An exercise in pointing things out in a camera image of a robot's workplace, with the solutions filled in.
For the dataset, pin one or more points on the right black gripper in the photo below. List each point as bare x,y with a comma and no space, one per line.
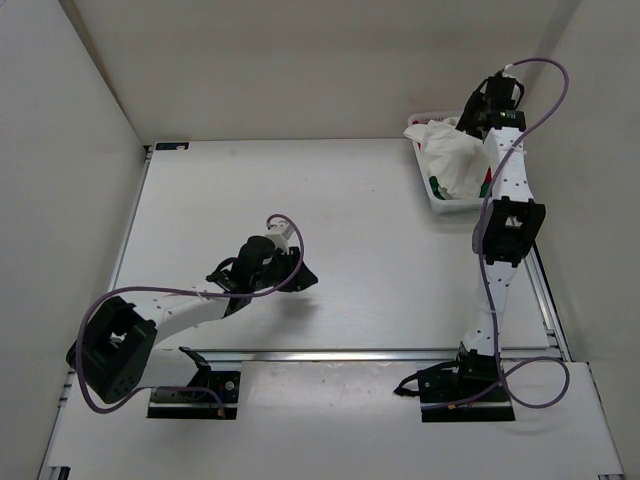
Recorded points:
468,123

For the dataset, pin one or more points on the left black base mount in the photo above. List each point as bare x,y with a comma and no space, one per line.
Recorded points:
195,395

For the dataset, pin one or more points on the white plastic basket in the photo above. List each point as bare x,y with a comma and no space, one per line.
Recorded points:
440,207

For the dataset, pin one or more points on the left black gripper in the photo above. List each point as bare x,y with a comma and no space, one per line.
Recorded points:
303,277

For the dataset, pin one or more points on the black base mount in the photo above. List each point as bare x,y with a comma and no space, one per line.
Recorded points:
195,395
465,389

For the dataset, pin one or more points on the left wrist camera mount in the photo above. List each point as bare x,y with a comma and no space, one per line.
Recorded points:
280,233

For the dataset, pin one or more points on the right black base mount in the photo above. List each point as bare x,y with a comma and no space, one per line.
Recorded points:
465,389

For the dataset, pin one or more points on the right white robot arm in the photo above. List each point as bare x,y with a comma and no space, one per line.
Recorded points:
508,226

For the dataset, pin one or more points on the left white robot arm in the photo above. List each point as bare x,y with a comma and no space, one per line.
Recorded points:
117,350

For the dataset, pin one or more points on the green t shirt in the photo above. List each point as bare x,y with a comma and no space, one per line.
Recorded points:
442,194

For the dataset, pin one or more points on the white t shirt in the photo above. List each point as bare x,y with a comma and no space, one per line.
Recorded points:
457,160

